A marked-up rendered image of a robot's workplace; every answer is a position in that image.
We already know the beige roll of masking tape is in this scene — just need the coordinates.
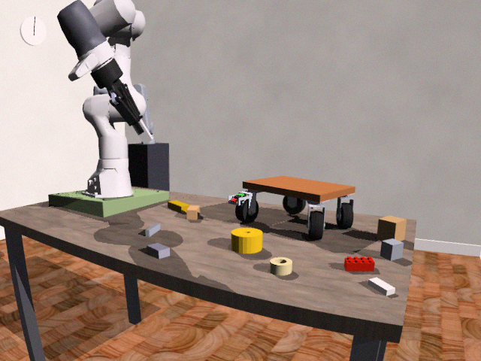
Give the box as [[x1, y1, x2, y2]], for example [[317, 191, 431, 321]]
[[270, 257, 292, 275]]

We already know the yellow rectangular bar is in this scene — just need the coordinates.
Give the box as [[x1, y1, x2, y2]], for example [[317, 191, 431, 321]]
[[168, 200, 190, 213]]

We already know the red toy building brick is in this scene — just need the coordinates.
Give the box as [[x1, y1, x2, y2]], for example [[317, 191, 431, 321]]
[[344, 256, 375, 272]]

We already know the yellow short cylinder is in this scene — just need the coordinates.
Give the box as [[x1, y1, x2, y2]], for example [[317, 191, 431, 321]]
[[231, 228, 262, 253]]

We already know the tan wooden block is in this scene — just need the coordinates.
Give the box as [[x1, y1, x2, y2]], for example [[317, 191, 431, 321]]
[[186, 205, 200, 220]]

